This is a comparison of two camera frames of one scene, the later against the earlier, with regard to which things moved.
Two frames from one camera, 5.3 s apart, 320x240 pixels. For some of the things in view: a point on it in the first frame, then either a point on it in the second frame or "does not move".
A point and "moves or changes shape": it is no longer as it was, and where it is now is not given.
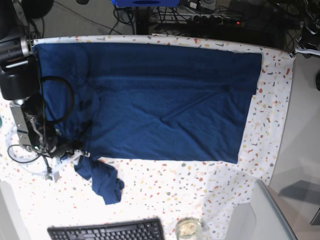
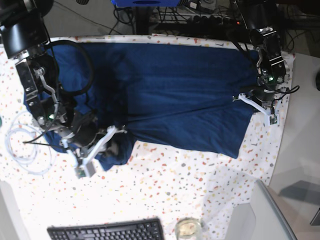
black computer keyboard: [150, 229] does not move
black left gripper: [63, 146] to [85, 126]
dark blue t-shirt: [174, 102] moves or changes shape
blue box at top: [145, 3] does not move
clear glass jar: [188, 228] does not move
